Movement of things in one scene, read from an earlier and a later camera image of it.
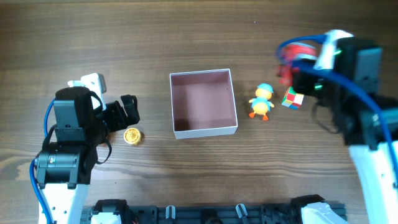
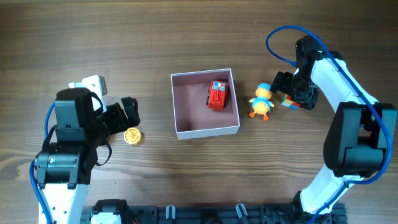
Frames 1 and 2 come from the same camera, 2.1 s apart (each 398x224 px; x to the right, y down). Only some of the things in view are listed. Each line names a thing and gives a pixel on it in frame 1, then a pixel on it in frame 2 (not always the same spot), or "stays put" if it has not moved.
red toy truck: [288, 54] → [216, 99]
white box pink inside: [203, 104] stays put
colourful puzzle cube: [292, 99] stays put
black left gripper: [120, 116] stays put
